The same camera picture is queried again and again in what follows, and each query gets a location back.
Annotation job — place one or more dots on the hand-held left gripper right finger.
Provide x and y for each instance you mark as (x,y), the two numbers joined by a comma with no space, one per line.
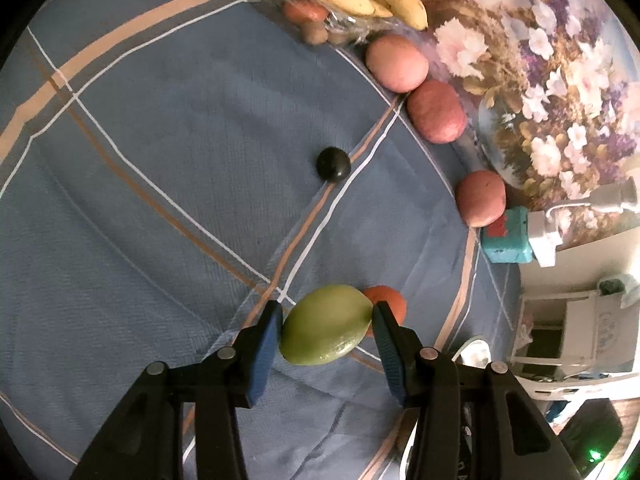
(387,350)

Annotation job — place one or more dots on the brown kiwi in tray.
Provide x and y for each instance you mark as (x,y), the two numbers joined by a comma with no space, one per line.
(315,33)

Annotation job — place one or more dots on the orange tangerine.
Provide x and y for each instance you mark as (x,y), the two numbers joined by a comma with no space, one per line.
(392,302)

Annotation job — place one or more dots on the white power adapter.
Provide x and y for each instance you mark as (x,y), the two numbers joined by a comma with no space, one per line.
(544,240)

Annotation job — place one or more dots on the white plug device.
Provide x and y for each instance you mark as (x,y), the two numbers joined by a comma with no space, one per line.
(617,195)

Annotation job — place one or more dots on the red fruit in tray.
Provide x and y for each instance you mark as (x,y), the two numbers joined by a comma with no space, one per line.
(305,11)

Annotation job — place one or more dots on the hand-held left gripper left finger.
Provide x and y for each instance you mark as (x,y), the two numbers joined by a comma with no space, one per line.
(265,350)

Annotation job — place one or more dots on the large green mango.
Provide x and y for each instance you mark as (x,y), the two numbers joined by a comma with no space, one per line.
(325,325)

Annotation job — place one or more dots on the flower painting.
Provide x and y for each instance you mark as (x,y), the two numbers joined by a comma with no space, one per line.
(550,85)

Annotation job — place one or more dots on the silver metal plate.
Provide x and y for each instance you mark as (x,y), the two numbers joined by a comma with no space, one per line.
(475,352)

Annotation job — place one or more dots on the pink red apple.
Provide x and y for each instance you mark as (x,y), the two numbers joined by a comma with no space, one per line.
(436,111)
(480,199)
(396,63)

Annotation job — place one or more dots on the dark avocado far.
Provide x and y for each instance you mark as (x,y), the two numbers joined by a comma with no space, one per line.
(332,163)

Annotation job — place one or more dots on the white rack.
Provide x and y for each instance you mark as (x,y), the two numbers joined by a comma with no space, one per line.
(575,330)

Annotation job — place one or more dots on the clear plastic fruit tray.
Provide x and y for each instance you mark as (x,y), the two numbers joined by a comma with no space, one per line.
(350,25)

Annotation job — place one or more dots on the teal box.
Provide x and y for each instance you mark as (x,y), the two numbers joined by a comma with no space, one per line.
(507,237)

